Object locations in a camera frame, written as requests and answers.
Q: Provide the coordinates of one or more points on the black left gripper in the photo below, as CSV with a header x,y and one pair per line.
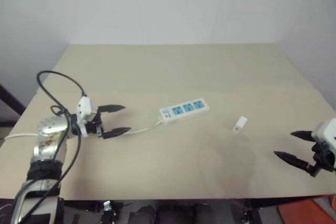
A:
x,y
94,127

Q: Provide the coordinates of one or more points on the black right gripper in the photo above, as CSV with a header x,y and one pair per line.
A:
x,y
321,159

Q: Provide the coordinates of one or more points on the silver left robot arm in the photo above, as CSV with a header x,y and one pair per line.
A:
x,y
48,140

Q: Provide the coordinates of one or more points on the small white plug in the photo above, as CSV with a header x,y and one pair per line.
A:
x,y
240,123

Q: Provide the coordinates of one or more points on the white power strip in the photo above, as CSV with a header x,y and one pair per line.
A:
x,y
183,110

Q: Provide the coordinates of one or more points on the red box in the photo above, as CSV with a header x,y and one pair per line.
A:
x,y
302,212

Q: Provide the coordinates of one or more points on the black slanted bar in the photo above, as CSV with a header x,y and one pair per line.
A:
x,y
11,101

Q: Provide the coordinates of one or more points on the black panel with white lines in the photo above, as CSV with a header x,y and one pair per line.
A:
x,y
5,209

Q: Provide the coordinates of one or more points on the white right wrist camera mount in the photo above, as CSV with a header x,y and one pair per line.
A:
x,y
325,132

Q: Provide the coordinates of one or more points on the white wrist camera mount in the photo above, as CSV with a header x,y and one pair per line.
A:
x,y
325,132
83,108

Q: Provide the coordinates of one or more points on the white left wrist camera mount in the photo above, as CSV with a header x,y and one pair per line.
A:
x,y
83,108

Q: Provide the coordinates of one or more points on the small metal bracket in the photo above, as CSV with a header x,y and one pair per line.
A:
x,y
106,205

